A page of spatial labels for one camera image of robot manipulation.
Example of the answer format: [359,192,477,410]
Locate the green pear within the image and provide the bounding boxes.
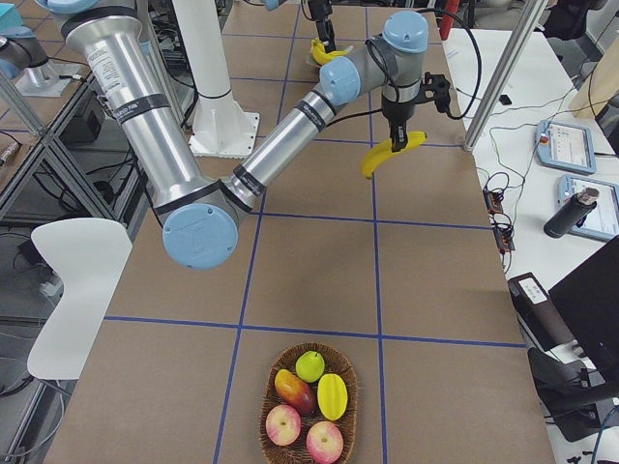
[295,351,325,383]

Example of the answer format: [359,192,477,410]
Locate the black monitor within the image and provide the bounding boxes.
[549,238,618,380]

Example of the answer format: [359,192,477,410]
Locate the brown wicker basket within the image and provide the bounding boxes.
[259,342,357,463]

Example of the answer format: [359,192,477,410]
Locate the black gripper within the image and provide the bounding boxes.
[307,0,337,52]
[381,96,415,151]

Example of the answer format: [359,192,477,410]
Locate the red apple left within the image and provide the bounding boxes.
[265,404,302,447]

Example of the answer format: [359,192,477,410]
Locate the red apple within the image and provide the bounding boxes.
[265,404,302,447]
[306,420,343,464]

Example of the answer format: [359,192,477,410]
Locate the orange mango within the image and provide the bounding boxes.
[274,369,317,417]

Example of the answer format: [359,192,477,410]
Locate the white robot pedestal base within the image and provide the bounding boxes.
[173,0,260,159]

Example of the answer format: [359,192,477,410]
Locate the teach pendant upper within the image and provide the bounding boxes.
[534,119,597,175]

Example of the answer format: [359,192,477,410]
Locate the yellow banana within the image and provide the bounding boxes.
[310,38,332,66]
[328,45,354,60]
[361,131,427,180]

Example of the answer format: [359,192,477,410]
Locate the black box white label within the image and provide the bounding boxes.
[508,273,575,351]

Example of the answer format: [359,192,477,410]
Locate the white chair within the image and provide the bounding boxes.
[27,217,132,381]

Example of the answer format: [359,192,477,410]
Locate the aluminium frame post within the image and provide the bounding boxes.
[463,0,556,152]

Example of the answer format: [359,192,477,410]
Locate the black water bottle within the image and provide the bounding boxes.
[543,188,600,239]

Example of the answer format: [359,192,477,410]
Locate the teach pendant lower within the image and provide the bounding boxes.
[554,174,619,243]

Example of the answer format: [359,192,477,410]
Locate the teach pendant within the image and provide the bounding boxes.
[554,174,619,243]
[534,119,597,175]

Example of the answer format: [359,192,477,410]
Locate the grey square plate orange rim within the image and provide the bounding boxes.
[305,39,354,69]

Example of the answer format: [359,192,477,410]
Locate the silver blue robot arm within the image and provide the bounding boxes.
[44,1,428,270]
[247,0,337,53]

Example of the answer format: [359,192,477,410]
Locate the yellow starfruit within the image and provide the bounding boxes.
[317,373,348,421]

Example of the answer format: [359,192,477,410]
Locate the red apple right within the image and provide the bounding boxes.
[306,420,343,464]

